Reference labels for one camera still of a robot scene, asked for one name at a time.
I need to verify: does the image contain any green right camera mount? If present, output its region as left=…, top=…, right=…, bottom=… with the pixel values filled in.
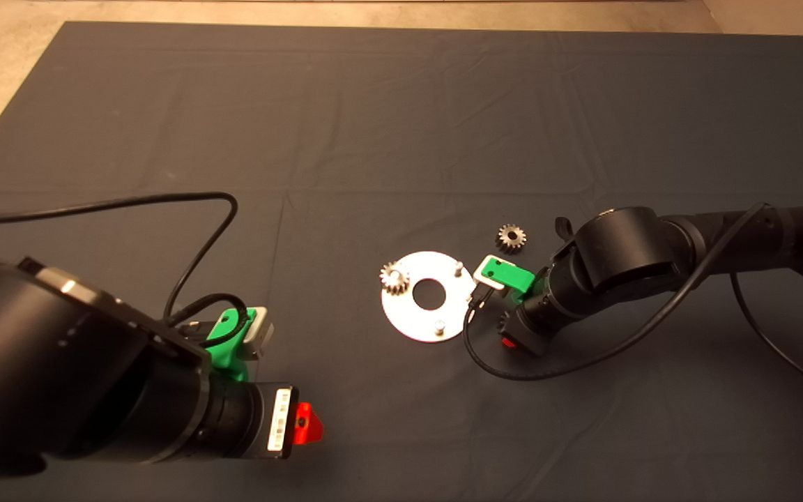
left=482, top=256, right=536, bottom=299

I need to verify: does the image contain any round metal carrier plate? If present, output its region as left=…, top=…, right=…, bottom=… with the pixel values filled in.
left=381, top=251, right=477, bottom=343

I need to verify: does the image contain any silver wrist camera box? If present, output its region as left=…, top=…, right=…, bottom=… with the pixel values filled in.
left=241, top=307, right=275, bottom=361
left=473, top=257, right=510, bottom=294

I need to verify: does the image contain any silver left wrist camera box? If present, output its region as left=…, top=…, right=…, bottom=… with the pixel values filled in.
left=241, top=307, right=275, bottom=361

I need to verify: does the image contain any black left camera cable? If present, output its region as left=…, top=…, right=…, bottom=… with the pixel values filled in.
left=0, top=192, right=256, bottom=346

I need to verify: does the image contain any dark grey table cloth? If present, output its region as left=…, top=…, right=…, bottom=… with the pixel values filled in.
left=0, top=21, right=803, bottom=502

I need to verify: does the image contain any green left camera mount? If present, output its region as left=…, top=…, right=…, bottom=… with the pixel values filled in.
left=205, top=308, right=257, bottom=383

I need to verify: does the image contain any small steel planetary gear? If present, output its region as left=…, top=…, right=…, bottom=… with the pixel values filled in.
left=495, top=224, right=528, bottom=255
left=379, top=261, right=411, bottom=295

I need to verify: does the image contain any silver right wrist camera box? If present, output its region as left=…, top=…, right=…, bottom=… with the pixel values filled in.
left=473, top=257, right=510, bottom=294

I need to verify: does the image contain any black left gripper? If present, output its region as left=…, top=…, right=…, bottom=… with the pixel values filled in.
left=206, top=382, right=323, bottom=461

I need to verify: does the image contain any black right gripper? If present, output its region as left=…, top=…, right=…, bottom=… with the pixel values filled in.
left=500, top=275, right=583, bottom=356

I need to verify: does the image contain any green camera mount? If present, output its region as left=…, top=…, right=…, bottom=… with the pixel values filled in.
left=482, top=256, right=536, bottom=299
left=205, top=308, right=257, bottom=383

